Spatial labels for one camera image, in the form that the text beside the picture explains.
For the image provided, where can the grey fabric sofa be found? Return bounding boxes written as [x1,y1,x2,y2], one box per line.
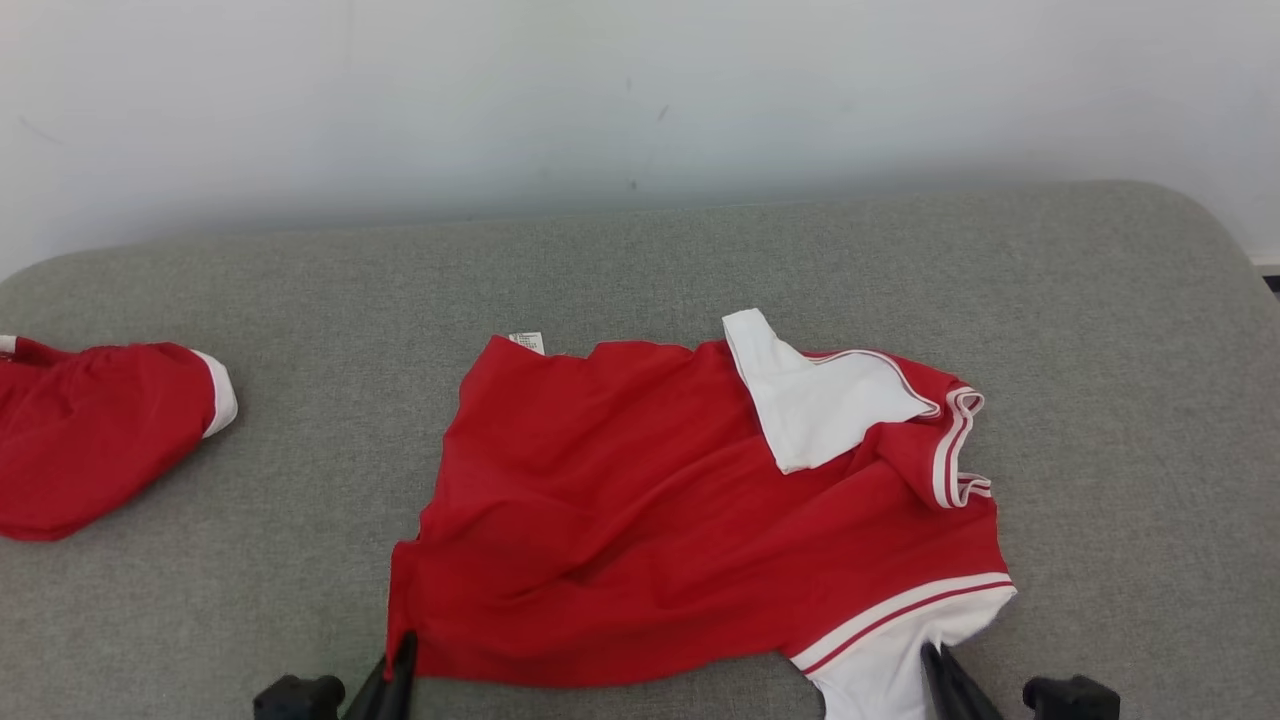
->
[0,180,1280,720]

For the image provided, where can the red white basketball jersey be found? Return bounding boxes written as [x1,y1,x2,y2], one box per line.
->
[385,308,1019,720]

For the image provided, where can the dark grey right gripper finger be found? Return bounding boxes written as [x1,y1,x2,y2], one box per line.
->
[950,665,1007,720]
[919,642,966,720]

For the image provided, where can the red white basketball shorts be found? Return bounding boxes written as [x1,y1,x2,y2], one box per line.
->
[0,335,239,543]

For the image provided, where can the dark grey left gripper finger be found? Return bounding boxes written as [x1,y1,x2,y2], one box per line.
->
[384,631,420,720]
[343,655,393,720]

